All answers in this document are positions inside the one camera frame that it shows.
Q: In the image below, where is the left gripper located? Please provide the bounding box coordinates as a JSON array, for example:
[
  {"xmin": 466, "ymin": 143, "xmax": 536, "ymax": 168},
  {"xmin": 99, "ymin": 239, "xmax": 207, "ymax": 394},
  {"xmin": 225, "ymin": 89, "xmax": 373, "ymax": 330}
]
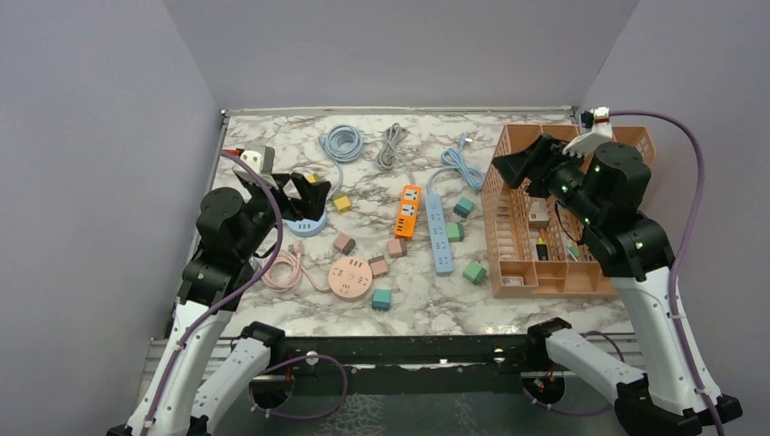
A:
[{"xmin": 239, "ymin": 172, "xmax": 331, "ymax": 259}]

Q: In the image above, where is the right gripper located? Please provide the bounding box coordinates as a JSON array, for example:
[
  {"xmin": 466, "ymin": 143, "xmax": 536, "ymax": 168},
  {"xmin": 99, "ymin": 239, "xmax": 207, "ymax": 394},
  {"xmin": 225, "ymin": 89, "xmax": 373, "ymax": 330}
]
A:
[{"xmin": 494, "ymin": 132, "xmax": 603, "ymax": 226}]

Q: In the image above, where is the pink plug adapter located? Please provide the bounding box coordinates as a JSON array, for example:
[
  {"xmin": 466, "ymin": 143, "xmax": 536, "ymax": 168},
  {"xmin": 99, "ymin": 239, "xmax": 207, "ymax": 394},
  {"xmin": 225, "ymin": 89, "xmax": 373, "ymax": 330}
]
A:
[
  {"xmin": 368, "ymin": 255, "xmax": 389, "ymax": 278},
  {"xmin": 387, "ymin": 238, "xmax": 408, "ymax": 259},
  {"xmin": 333, "ymin": 233, "xmax": 356, "ymax": 255}
]

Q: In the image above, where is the green plug adapter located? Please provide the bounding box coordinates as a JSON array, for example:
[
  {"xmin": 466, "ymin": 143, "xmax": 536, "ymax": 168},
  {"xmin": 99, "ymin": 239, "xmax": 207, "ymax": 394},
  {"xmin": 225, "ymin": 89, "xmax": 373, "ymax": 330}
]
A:
[
  {"xmin": 462, "ymin": 262, "xmax": 487, "ymax": 285},
  {"xmin": 446, "ymin": 223, "xmax": 465, "ymax": 243}
]

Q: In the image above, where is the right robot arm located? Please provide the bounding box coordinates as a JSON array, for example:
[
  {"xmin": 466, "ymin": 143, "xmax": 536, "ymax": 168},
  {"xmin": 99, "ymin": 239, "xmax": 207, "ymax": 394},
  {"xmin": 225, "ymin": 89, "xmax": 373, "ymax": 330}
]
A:
[{"xmin": 492, "ymin": 134, "xmax": 743, "ymax": 435}]

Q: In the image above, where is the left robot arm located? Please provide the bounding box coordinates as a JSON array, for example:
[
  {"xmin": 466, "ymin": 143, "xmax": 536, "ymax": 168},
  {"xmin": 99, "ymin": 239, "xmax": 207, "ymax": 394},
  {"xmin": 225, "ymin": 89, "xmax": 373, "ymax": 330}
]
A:
[{"xmin": 108, "ymin": 173, "xmax": 331, "ymax": 435}]

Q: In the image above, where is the teal plug adapter upper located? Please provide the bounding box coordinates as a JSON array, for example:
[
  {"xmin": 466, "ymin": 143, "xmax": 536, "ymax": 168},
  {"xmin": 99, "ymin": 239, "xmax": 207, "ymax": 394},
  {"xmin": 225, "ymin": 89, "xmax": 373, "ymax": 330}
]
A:
[{"xmin": 453, "ymin": 197, "xmax": 475, "ymax": 218}]

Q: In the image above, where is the teal plug adapter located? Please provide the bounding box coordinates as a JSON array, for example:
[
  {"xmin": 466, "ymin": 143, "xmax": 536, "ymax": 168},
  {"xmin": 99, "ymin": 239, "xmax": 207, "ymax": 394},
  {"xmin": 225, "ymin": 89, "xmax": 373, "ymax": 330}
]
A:
[
  {"xmin": 371, "ymin": 289, "xmax": 392, "ymax": 312},
  {"xmin": 453, "ymin": 197, "xmax": 475, "ymax": 218}
]

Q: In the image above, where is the teal plug adapter front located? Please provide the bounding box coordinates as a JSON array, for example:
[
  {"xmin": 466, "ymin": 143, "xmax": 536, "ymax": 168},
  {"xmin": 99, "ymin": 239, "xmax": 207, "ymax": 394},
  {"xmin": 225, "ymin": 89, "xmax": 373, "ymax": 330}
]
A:
[{"xmin": 371, "ymin": 289, "xmax": 392, "ymax": 312}]

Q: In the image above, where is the blue round power strip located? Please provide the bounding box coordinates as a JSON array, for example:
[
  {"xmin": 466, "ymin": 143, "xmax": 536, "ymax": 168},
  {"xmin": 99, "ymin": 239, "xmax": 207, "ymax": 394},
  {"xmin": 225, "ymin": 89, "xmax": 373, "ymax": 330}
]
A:
[{"xmin": 284, "ymin": 212, "xmax": 328, "ymax": 238}]

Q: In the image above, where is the pink round power strip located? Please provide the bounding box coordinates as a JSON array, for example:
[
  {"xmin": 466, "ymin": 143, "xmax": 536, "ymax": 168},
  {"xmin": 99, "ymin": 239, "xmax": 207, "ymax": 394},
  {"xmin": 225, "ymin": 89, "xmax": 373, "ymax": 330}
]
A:
[{"xmin": 328, "ymin": 256, "xmax": 373, "ymax": 302}]

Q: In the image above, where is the orange plastic file rack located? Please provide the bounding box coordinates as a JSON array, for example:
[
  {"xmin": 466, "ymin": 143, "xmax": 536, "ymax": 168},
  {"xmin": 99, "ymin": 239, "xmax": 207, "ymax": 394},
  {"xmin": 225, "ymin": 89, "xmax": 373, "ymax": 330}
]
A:
[{"xmin": 480, "ymin": 124, "xmax": 656, "ymax": 301}]

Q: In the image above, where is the orange power strip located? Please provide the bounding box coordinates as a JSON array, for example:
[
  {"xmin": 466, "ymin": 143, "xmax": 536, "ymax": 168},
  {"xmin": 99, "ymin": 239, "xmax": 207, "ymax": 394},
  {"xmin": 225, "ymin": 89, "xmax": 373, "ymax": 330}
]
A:
[{"xmin": 394, "ymin": 184, "xmax": 421, "ymax": 241}]

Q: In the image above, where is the blue long power strip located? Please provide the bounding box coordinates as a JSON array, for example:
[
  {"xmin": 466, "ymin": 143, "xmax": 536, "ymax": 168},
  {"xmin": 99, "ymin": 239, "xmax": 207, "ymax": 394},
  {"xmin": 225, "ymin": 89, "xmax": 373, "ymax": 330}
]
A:
[{"xmin": 424, "ymin": 193, "xmax": 454, "ymax": 276}]

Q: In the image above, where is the blue coiled cable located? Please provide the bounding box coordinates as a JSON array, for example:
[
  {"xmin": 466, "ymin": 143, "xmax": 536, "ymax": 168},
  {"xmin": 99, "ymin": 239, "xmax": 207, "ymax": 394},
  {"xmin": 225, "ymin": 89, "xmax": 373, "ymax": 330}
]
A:
[{"xmin": 317, "ymin": 124, "xmax": 366, "ymax": 200}]

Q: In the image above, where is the blue cable bundle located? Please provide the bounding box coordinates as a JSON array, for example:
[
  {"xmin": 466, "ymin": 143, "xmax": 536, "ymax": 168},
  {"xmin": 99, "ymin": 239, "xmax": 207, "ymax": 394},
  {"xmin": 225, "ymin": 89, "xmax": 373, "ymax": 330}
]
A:
[{"xmin": 426, "ymin": 133, "xmax": 486, "ymax": 195}]

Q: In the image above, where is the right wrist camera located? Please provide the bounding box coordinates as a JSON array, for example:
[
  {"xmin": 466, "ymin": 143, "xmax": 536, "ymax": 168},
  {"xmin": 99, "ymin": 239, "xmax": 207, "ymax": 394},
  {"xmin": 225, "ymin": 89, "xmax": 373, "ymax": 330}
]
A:
[{"xmin": 562, "ymin": 106, "xmax": 613, "ymax": 157}]

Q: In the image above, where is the pink coiled cable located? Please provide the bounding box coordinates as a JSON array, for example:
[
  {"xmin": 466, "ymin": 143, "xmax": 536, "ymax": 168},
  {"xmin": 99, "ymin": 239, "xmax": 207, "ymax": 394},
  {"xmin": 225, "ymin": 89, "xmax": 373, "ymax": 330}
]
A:
[{"xmin": 261, "ymin": 242, "xmax": 332, "ymax": 294}]

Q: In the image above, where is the grey coiled cable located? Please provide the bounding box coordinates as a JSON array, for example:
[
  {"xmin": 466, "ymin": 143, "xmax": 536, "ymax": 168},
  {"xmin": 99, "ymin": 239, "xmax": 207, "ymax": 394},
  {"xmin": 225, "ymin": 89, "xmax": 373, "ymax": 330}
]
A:
[{"xmin": 375, "ymin": 123, "xmax": 418, "ymax": 186}]

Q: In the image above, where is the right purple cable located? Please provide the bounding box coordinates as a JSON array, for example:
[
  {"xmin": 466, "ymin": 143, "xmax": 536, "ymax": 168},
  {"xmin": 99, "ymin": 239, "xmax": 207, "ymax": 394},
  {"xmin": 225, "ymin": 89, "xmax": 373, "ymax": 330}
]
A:
[{"xmin": 521, "ymin": 110, "xmax": 726, "ymax": 436}]

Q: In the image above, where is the purple cable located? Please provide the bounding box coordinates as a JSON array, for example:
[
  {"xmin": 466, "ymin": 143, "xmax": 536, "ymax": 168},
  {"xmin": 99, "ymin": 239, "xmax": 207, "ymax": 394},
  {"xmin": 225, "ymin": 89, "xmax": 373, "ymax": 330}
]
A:
[
  {"xmin": 139, "ymin": 150, "xmax": 350, "ymax": 436},
  {"xmin": 521, "ymin": 110, "xmax": 726, "ymax": 436}
]

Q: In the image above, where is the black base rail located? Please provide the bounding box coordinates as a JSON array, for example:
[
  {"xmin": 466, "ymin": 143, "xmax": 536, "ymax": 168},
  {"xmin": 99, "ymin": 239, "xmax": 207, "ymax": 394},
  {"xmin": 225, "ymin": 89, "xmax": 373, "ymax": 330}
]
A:
[{"xmin": 143, "ymin": 334, "xmax": 669, "ymax": 399}]

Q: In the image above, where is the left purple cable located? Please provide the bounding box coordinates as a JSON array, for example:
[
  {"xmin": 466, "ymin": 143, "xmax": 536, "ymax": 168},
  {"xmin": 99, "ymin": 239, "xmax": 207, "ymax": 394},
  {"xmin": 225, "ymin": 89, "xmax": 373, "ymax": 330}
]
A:
[{"xmin": 139, "ymin": 150, "xmax": 350, "ymax": 436}]

